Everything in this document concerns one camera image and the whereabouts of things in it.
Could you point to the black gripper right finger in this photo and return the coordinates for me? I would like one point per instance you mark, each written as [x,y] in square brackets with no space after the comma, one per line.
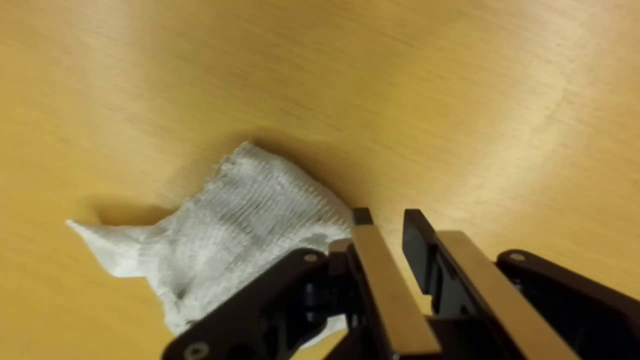
[493,300]

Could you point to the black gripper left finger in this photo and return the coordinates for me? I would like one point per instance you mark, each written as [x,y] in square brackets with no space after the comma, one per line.
[386,300]

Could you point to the white kitchen towel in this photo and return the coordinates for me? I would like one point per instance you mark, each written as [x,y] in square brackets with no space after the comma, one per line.
[247,212]

